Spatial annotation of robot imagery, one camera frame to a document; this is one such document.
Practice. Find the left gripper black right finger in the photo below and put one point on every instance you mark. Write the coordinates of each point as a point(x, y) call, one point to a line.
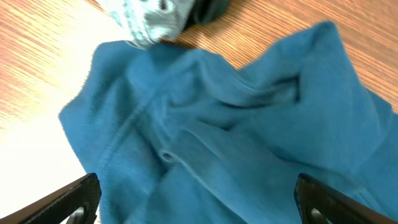
point(318, 203)

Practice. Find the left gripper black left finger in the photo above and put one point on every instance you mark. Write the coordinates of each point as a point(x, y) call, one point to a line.
point(76, 202)

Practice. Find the dark blue polo shirt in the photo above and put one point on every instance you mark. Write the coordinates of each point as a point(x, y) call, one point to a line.
point(178, 135)

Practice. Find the light blue folded jeans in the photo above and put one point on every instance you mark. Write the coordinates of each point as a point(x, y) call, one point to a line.
point(147, 22)

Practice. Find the black folded garment under jeans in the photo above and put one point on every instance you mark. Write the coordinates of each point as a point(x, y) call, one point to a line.
point(205, 12)

